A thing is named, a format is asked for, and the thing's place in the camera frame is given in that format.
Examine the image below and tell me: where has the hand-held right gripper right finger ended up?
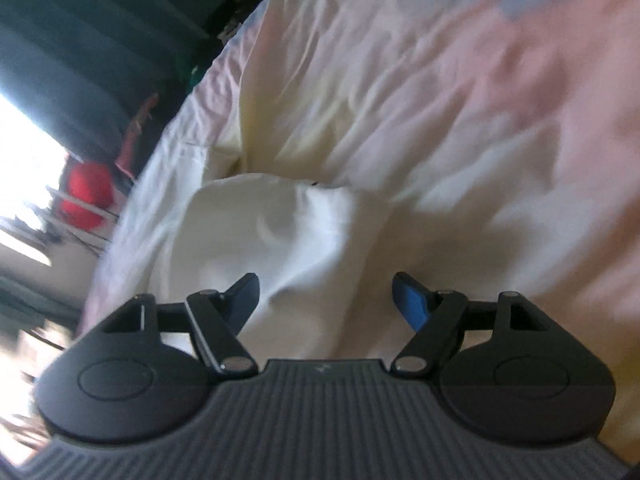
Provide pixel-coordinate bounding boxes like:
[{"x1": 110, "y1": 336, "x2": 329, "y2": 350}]
[{"x1": 389, "y1": 272, "x2": 549, "y2": 378}]

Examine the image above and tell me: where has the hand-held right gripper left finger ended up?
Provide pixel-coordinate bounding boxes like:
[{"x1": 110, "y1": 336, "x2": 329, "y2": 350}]
[{"x1": 98, "y1": 273, "x2": 260, "y2": 379}]

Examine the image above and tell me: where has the white cloth garment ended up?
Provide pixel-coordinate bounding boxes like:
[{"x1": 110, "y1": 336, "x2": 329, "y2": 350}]
[{"x1": 159, "y1": 174, "x2": 453, "y2": 362}]

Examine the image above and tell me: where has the red object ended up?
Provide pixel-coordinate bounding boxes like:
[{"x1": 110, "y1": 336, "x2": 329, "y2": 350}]
[{"x1": 59, "y1": 161, "x2": 117, "y2": 232}]

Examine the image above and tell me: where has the red hanging cloth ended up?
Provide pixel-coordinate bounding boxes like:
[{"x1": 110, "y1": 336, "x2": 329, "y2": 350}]
[{"x1": 114, "y1": 94, "x2": 160, "y2": 181}]

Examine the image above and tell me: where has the pastel patterned bed sheet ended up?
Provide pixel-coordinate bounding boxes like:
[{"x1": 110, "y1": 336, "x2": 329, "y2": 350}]
[{"x1": 76, "y1": 0, "x2": 640, "y2": 480}]

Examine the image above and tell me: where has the dark green curtain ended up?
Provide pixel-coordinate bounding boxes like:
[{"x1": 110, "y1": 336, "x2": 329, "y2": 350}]
[{"x1": 0, "y1": 0, "x2": 306, "y2": 155}]

